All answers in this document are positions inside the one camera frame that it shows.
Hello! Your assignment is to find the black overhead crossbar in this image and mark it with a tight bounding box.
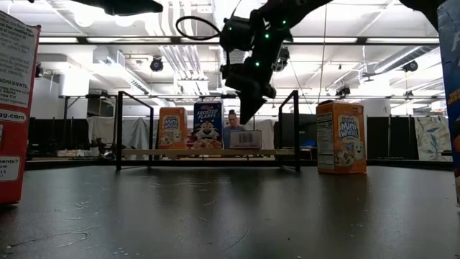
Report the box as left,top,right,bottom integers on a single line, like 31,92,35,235
37,35,441,46

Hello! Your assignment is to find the white LED light strip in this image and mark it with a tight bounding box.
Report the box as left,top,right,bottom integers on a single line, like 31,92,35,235
366,37,440,43
38,37,79,43
180,37,222,43
290,37,359,43
86,37,172,43

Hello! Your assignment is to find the black metal table frame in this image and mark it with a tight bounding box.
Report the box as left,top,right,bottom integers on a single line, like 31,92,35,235
24,158,454,171

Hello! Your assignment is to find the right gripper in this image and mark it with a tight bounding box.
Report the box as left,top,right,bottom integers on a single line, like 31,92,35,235
239,46,283,125

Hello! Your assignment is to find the grey diagonal ceiling duct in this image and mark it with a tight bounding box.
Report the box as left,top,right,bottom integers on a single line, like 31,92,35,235
373,45,429,75

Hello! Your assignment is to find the blue Frosted Flakes cereal box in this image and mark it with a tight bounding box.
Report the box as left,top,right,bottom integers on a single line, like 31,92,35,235
193,101,224,150
437,0,460,209

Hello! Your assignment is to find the orange Mini Wheats cereal box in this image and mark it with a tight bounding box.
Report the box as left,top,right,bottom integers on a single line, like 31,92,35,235
158,106,188,150
316,100,368,176

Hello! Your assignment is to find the black partition panel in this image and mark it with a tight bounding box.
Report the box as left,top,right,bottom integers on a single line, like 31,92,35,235
366,114,420,160
27,117,90,152

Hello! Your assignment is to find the red Froot Loops cereal box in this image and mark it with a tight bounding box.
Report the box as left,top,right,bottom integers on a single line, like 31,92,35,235
0,9,42,205
229,129,263,150

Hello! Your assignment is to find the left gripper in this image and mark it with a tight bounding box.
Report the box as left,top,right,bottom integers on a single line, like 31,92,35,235
77,0,165,17

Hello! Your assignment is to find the black frame wooden shelf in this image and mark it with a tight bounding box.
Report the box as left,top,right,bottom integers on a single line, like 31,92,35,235
115,89,302,173

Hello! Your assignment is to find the black monitor screen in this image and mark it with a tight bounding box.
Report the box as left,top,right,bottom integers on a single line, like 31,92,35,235
275,112,321,149

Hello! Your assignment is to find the black overhead camera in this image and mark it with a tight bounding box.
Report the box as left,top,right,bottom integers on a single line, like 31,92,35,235
276,46,290,71

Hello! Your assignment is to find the person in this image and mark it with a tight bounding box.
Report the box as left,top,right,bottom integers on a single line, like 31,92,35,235
222,109,249,150

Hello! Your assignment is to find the silver ventilation duct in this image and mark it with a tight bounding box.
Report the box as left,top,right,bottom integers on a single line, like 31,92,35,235
211,0,252,17

